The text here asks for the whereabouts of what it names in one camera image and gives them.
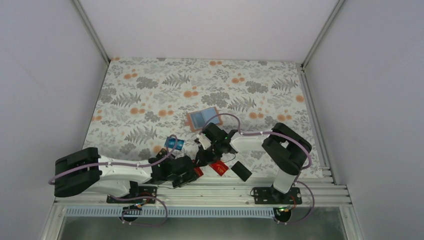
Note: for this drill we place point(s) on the black VIP card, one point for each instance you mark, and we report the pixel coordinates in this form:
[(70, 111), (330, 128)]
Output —
[(161, 154)]

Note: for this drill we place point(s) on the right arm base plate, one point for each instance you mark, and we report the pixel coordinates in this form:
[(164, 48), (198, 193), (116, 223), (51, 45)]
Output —
[(271, 196)]

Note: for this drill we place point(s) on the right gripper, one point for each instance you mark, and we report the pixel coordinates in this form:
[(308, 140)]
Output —
[(204, 160)]

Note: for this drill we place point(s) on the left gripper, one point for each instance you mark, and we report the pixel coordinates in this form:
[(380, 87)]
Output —
[(189, 177)]

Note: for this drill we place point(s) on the blue VIP card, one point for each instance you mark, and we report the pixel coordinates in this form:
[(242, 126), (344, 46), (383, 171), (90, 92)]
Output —
[(208, 114)]

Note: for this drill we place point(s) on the floral table mat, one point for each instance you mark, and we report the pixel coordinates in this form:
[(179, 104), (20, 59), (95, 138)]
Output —
[(144, 100)]

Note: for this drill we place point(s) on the blue card upper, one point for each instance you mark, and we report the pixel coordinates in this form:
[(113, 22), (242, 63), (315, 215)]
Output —
[(170, 142)]

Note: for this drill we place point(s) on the red VIP card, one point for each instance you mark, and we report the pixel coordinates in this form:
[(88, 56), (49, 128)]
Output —
[(219, 167), (198, 171)]

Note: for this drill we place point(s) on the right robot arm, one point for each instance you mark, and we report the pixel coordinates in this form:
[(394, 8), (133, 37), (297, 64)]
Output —
[(287, 149)]

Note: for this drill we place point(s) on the brown leather card holder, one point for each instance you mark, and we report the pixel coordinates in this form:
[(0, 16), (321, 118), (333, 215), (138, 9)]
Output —
[(196, 120)]

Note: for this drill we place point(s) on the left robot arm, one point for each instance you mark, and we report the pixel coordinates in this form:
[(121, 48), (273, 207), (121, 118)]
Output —
[(88, 171)]

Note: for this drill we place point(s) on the aluminium rail frame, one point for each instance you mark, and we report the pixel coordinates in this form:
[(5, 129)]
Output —
[(213, 208)]

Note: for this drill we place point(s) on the black card right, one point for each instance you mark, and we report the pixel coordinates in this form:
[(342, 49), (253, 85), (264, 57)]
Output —
[(241, 171)]

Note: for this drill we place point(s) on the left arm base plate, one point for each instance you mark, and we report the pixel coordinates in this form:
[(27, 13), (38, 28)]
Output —
[(135, 197)]

